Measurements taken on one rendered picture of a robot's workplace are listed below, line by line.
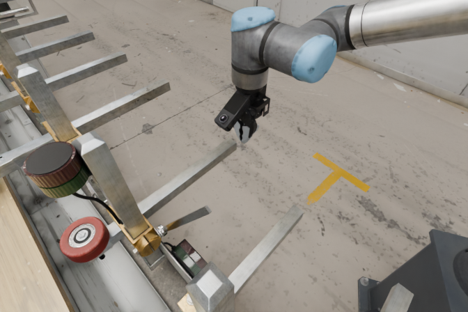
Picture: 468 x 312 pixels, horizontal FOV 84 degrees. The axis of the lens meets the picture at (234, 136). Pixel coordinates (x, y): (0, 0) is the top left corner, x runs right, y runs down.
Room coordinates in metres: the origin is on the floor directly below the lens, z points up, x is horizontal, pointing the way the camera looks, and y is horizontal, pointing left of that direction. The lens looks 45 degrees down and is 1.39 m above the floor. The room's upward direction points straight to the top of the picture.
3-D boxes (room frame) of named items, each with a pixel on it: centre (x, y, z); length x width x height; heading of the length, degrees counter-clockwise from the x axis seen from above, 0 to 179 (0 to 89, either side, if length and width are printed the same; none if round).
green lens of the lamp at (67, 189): (0.22, 0.24, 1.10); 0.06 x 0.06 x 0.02
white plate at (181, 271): (0.25, 0.17, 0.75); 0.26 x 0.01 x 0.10; 46
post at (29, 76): (0.42, 0.38, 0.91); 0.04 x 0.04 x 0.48; 46
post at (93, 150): (0.25, 0.20, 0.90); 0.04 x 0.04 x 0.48; 46
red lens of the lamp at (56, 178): (0.22, 0.24, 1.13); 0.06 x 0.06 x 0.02
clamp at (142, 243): (0.26, 0.22, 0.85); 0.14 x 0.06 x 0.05; 46
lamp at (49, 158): (0.22, 0.24, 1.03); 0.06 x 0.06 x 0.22; 46
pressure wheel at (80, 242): (0.22, 0.29, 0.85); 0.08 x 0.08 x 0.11
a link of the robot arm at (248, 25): (0.56, -0.04, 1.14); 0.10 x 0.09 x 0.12; 50
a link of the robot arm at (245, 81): (0.56, -0.04, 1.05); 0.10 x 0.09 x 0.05; 46
